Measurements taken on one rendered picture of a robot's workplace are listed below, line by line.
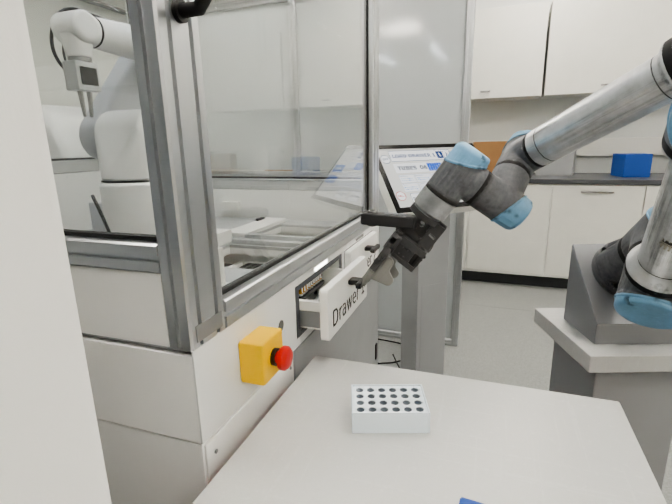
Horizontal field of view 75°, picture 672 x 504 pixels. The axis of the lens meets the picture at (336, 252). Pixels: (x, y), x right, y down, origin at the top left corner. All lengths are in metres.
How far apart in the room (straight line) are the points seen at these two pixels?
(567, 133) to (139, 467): 0.91
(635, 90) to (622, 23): 3.45
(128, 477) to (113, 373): 0.19
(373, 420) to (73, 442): 0.59
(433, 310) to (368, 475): 1.33
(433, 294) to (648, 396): 0.93
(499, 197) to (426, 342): 1.19
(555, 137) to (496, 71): 3.29
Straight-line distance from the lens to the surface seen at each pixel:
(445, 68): 2.58
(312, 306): 0.91
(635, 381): 1.23
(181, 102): 0.59
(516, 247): 3.90
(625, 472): 0.79
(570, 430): 0.84
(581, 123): 0.89
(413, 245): 0.91
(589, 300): 1.16
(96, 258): 0.69
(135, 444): 0.80
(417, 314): 1.91
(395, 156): 1.76
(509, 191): 0.91
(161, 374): 0.69
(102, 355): 0.75
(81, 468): 0.20
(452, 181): 0.88
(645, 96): 0.85
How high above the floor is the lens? 1.21
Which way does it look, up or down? 14 degrees down
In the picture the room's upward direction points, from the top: 1 degrees counter-clockwise
